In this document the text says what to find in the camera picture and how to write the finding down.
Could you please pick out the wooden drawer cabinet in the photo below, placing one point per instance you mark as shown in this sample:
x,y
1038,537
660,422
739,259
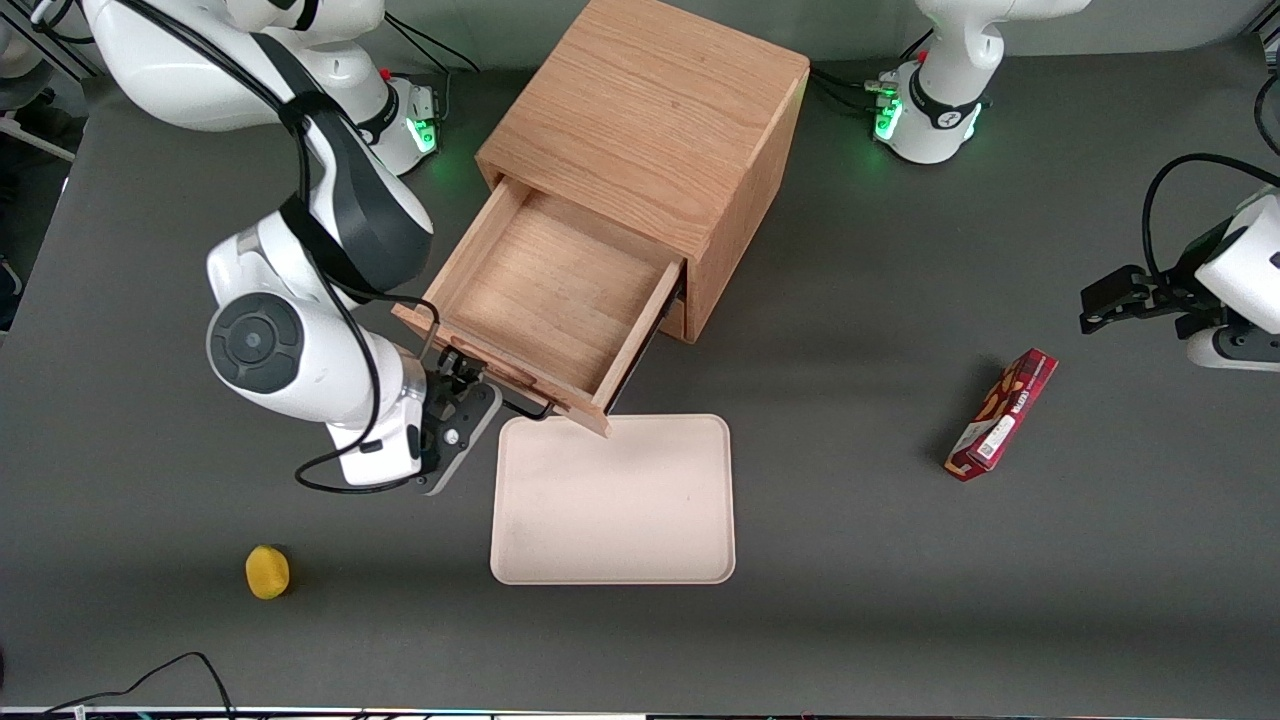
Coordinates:
x,y
660,110

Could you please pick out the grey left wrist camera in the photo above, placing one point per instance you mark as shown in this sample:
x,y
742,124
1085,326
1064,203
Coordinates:
x,y
1225,352

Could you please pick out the red snack box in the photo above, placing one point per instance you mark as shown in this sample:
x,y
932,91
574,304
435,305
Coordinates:
x,y
1000,415

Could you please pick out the yellow lemon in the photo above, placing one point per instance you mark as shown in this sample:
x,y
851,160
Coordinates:
x,y
267,572

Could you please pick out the white Franka left arm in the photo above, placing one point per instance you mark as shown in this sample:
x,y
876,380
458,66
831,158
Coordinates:
x,y
930,140

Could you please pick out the white Franka right arm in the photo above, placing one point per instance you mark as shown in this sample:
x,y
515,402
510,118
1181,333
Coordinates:
x,y
300,380

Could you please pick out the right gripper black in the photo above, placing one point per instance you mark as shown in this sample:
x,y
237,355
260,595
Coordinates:
x,y
447,385

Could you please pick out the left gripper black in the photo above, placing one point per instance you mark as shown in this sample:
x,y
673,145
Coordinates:
x,y
1176,290

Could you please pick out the white rail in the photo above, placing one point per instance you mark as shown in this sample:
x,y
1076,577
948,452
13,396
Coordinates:
x,y
35,138

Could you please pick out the wooden drawer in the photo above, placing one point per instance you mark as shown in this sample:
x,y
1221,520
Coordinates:
x,y
675,322
560,290

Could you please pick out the cream plastic tray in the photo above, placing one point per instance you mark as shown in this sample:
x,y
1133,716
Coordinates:
x,y
610,510

